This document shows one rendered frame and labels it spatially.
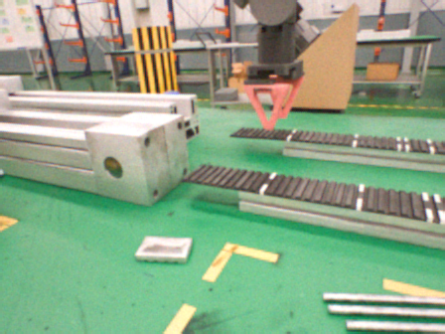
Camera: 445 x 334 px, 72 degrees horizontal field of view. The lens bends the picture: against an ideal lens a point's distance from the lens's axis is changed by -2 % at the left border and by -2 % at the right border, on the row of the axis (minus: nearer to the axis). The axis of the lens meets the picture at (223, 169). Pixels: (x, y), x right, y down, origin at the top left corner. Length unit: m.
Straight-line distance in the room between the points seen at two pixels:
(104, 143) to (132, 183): 0.06
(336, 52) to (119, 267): 0.70
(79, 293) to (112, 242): 0.07
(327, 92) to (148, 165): 0.58
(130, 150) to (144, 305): 0.19
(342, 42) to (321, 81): 0.10
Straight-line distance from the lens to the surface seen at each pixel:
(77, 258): 0.35
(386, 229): 0.35
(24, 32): 6.22
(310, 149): 0.53
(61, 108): 0.80
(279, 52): 0.50
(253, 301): 0.27
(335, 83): 0.86
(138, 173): 0.40
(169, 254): 0.31
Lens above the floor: 0.98
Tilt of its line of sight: 24 degrees down
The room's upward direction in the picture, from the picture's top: 4 degrees counter-clockwise
